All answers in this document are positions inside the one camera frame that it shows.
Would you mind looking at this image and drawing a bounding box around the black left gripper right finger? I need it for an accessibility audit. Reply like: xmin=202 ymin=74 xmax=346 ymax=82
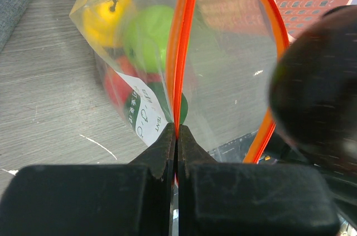
xmin=177 ymin=126 xmax=340 ymax=235

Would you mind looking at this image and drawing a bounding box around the yellow pear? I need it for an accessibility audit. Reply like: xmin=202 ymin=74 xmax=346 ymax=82
xmin=82 ymin=0 xmax=132 ymax=48

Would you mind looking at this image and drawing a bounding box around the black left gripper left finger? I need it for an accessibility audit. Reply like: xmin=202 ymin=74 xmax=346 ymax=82
xmin=1 ymin=124 xmax=176 ymax=235

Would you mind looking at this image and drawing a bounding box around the green apple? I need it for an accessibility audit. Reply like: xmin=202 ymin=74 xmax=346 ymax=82
xmin=123 ymin=4 xmax=174 ymax=73

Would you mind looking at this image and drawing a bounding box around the red apple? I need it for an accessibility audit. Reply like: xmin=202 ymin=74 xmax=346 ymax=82
xmin=104 ymin=55 xmax=161 ymax=107

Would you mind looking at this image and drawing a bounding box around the clear zip bag orange zipper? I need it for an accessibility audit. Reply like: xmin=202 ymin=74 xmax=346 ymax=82
xmin=69 ymin=0 xmax=288 ymax=163

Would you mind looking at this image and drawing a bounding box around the dark plum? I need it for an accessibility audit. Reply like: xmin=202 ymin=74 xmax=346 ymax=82
xmin=268 ymin=5 xmax=356 ymax=174

